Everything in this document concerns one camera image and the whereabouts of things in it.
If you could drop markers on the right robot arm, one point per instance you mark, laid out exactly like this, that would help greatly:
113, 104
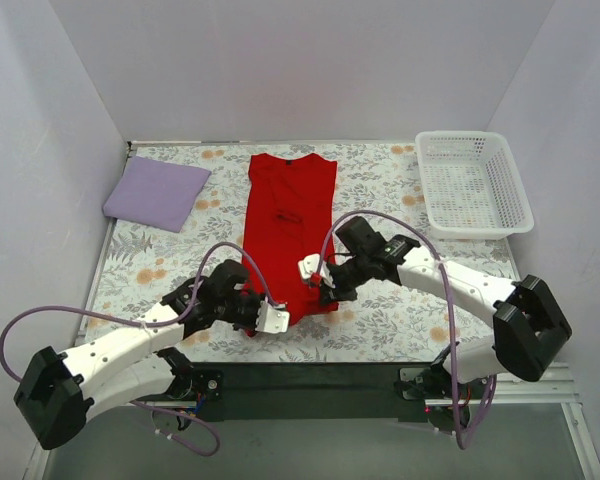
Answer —
528, 327

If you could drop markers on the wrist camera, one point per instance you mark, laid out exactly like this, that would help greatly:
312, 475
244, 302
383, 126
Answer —
314, 272
272, 320

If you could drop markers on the folded lilac t shirt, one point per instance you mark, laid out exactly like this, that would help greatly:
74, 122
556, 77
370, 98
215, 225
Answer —
155, 193

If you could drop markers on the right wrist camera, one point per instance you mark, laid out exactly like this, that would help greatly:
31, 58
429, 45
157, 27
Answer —
314, 272

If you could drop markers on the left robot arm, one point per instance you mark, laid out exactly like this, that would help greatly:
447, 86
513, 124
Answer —
61, 391

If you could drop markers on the aluminium table frame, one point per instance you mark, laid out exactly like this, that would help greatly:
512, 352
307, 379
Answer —
532, 431

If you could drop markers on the white plastic basket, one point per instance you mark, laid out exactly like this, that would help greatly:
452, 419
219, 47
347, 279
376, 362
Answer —
471, 186

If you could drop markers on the floral table mat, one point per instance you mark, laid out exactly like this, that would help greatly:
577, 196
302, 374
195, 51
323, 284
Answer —
385, 323

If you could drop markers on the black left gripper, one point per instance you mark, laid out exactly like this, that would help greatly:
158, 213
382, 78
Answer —
253, 310

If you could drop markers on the red t shirt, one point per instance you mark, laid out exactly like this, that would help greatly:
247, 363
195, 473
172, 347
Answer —
288, 215

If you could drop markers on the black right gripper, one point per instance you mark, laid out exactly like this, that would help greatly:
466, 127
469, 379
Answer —
338, 279

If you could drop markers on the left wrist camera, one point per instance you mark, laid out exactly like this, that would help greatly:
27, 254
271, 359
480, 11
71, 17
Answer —
272, 320

